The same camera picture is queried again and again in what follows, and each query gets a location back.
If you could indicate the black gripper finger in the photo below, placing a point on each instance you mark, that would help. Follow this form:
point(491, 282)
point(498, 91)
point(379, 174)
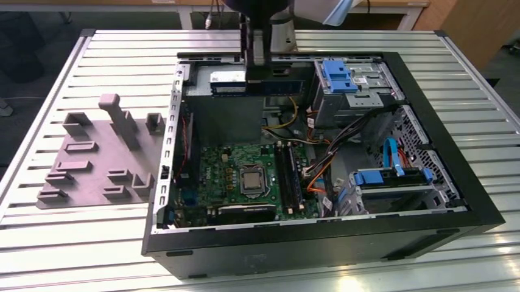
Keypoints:
point(257, 82)

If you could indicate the black RAM slot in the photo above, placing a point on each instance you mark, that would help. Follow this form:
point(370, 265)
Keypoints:
point(283, 176)

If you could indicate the dark installed RAM stick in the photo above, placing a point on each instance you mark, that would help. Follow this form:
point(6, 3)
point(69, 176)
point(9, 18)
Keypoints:
point(295, 179)

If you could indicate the grey power supply unit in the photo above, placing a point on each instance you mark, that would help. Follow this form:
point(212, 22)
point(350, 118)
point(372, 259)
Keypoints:
point(224, 118)

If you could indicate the blue plastic drive latch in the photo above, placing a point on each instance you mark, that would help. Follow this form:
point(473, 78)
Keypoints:
point(339, 76)

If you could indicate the metal drive cage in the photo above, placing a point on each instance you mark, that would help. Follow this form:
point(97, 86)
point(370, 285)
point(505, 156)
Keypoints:
point(366, 100)

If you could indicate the silver CPU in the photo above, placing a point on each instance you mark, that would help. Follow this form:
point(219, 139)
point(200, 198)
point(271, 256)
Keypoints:
point(252, 182)

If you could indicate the green motherboard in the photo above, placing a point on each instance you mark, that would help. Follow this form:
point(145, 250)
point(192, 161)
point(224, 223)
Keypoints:
point(216, 182)

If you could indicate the blue expansion slot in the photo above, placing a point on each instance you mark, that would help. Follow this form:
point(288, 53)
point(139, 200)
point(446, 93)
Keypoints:
point(191, 199)

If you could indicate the hard disk in blue carrier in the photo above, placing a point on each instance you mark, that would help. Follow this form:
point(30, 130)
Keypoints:
point(374, 178)

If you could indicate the black graphics card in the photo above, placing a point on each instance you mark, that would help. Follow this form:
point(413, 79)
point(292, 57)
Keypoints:
point(244, 213)

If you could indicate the grey parts rack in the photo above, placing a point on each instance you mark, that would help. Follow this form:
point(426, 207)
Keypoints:
point(102, 149)

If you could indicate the metal disk bay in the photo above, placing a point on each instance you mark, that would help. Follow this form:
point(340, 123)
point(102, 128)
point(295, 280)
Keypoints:
point(354, 203)

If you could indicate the wooden cabinet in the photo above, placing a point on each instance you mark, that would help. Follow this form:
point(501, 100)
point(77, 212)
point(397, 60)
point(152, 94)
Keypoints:
point(479, 24)

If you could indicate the black PC case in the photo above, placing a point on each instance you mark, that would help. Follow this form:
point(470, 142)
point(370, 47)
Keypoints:
point(284, 252)

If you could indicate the black office chair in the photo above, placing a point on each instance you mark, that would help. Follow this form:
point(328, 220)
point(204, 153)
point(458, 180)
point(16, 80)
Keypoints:
point(21, 54)

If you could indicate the grey chair foot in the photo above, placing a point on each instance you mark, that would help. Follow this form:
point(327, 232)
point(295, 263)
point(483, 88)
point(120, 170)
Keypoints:
point(5, 106)

